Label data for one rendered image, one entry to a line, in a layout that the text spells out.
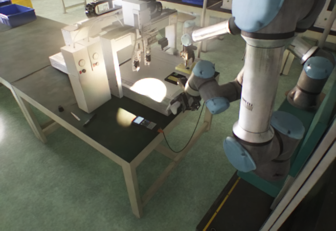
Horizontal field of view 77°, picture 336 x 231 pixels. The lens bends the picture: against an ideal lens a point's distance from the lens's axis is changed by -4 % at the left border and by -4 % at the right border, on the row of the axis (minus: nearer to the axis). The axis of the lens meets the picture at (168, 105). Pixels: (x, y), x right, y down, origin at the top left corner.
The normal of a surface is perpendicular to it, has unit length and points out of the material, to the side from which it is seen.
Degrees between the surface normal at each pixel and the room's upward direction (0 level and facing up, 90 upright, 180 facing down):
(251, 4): 82
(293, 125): 7
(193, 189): 0
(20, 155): 0
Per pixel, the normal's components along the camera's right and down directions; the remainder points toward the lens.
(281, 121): 0.11, -0.80
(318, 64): -0.08, -0.70
